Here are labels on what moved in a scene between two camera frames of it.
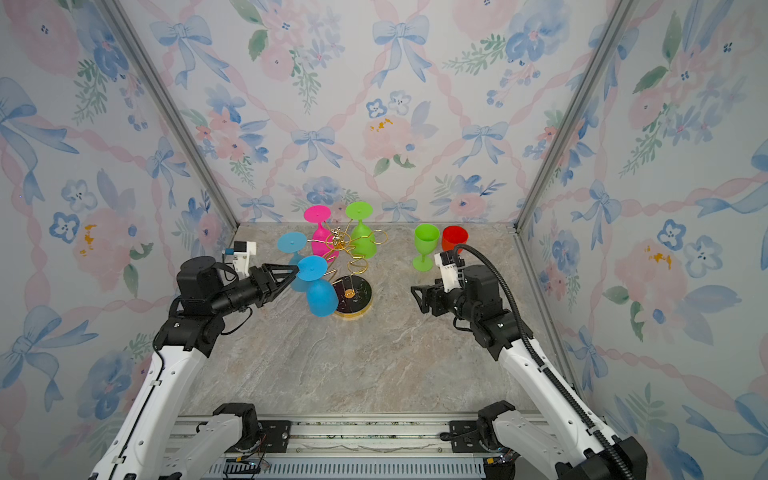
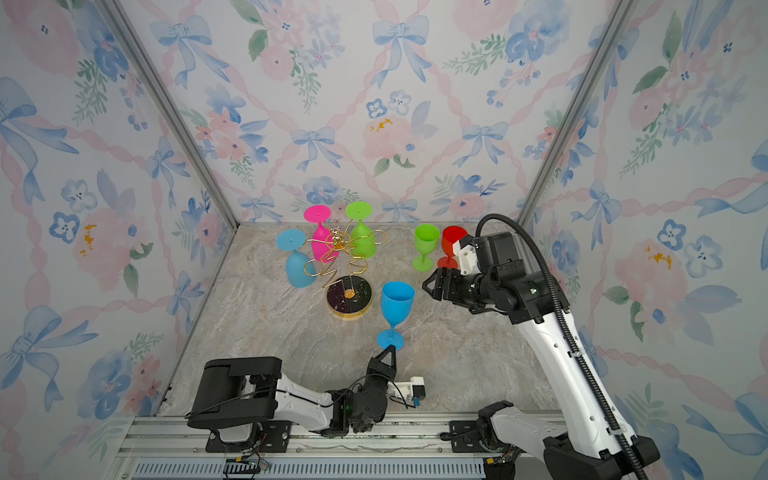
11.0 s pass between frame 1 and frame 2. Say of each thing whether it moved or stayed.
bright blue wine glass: moved
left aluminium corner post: stayed
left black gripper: moved
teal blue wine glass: stayed
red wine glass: stayed
